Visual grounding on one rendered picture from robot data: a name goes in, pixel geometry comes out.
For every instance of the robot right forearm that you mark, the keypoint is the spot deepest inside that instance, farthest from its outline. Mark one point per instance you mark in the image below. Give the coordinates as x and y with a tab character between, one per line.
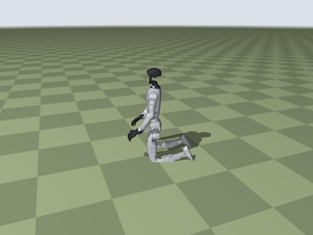
145	112

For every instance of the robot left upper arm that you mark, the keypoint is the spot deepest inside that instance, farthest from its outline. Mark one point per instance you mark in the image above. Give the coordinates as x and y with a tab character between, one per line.
152	104

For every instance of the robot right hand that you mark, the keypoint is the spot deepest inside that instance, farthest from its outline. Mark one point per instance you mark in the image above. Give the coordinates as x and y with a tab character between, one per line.
137	119

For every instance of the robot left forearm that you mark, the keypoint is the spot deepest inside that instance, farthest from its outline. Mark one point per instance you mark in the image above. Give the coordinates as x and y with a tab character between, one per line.
145	123

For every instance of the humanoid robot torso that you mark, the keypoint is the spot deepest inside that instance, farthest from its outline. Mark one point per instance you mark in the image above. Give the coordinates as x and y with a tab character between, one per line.
156	121

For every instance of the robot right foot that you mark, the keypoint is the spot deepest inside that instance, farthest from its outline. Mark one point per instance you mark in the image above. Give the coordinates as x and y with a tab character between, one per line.
185	141

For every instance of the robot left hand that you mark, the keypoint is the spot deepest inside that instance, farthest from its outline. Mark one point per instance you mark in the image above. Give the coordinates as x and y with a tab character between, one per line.
133	133

